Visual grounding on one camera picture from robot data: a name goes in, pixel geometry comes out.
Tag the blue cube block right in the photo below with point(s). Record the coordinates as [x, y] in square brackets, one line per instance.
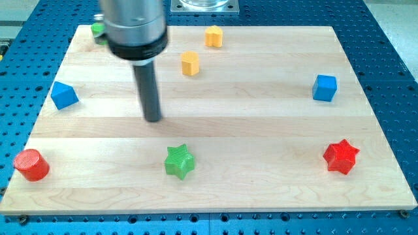
[324, 88]

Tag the red cylinder block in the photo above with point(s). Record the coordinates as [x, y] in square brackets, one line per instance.
[31, 165]

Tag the red star block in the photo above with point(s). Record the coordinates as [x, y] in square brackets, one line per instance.
[341, 157]

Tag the blue cube block left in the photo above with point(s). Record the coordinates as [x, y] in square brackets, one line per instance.
[63, 95]

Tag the yellow hexagon block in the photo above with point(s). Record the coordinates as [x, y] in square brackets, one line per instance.
[190, 63]

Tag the wooden board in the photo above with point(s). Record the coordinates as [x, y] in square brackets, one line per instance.
[248, 117]

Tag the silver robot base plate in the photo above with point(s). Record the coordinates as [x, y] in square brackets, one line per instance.
[190, 7]

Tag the yellow heart block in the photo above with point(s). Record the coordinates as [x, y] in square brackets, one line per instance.
[213, 36]

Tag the green star block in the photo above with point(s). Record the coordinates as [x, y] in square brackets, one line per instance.
[179, 161]

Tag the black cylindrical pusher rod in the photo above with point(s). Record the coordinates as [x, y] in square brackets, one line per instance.
[147, 90]

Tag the green cylinder block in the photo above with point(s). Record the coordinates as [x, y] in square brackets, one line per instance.
[98, 32]

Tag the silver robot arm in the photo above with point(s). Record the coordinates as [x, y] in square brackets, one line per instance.
[136, 31]

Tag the blue cube block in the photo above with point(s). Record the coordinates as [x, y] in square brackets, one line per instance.
[63, 95]
[324, 88]

